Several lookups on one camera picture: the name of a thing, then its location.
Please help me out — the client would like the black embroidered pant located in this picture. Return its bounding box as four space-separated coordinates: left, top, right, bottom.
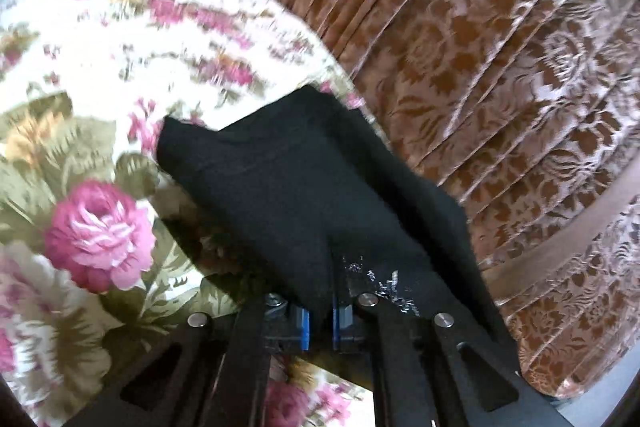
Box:
156 87 518 366

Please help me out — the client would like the floral bed sheet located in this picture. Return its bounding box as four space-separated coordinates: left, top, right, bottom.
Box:
1 0 363 426

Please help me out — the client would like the plain beige curtain tieback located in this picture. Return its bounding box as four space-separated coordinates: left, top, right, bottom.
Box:
484 171 639 301

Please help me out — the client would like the brown floral curtain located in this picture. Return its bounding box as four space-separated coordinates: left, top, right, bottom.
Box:
280 0 639 399

